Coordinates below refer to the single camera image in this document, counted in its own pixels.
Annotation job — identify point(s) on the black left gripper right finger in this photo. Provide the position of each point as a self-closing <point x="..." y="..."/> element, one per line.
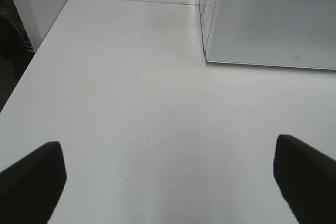
<point x="306" y="179"/>

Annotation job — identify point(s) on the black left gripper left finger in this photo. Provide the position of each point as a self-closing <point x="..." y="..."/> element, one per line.
<point x="31" y="187"/>

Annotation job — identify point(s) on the white microwave door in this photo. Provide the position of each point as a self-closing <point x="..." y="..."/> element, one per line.
<point x="282" y="33"/>

